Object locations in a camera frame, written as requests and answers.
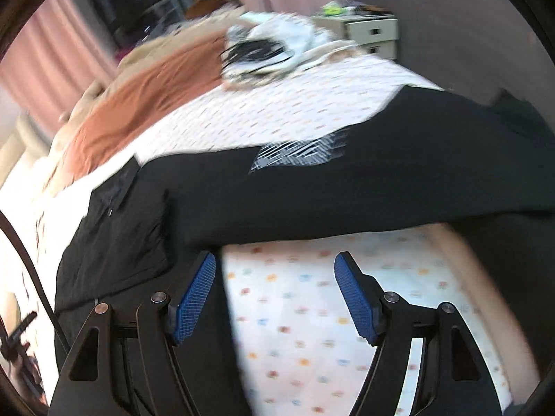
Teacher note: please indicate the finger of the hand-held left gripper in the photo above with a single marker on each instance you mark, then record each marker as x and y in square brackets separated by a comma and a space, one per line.
[21, 327]

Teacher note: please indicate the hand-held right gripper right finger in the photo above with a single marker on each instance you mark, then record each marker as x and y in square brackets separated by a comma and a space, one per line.
[353, 297]

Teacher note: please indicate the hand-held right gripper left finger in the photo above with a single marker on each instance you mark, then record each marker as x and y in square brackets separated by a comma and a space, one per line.
[193, 299]

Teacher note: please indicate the black garment with white print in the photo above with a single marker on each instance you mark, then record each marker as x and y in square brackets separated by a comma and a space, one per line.
[303, 190]

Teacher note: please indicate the floral white bed sheet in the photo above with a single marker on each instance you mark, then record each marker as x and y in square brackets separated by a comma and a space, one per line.
[303, 303]

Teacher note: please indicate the beige bed base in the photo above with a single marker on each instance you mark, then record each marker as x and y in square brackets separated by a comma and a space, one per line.
[485, 294]

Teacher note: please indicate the brown blanket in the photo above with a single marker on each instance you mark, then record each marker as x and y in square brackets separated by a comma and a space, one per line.
[147, 99]

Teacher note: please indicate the white nightstand with drawers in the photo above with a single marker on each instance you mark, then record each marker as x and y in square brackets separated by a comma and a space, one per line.
[373, 32]

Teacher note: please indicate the green item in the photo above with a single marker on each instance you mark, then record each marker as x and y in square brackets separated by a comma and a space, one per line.
[331, 8]

